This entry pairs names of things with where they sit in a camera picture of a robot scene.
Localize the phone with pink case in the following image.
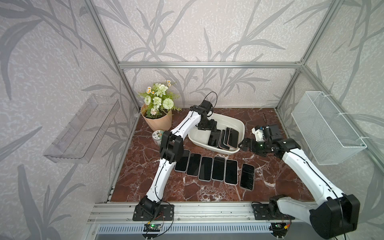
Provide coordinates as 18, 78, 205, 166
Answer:
186, 153, 202, 177

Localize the phone with light blue case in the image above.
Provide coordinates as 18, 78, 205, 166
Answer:
198, 157, 213, 182

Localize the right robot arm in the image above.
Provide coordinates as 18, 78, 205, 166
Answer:
238, 125, 360, 240

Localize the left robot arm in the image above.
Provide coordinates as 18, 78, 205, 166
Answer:
138, 100, 217, 219

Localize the potted artificial flower plant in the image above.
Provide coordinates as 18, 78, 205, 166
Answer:
139, 80, 181, 131

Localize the small patterned can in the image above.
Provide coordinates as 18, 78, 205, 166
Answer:
152, 130, 164, 146

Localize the right circuit board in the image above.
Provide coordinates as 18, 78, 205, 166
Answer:
269, 223, 291, 233

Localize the left green circuit board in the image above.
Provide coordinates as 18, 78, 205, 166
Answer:
143, 223, 163, 233

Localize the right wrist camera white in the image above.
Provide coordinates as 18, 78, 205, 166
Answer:
252, 127, 266, 142

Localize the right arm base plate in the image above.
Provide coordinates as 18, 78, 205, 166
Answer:
251, 202, 289, 221

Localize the white wire mesh basket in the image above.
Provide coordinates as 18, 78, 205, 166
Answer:
292, 91, 367, 165

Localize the aluminium frame rail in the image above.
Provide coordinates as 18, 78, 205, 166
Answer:
119, 62, 302, 69

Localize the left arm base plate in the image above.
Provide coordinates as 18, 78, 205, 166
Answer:
133, 204, 174, 222

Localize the clear plastic wall shelf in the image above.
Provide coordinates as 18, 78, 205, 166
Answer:
43, 94, 121, 164

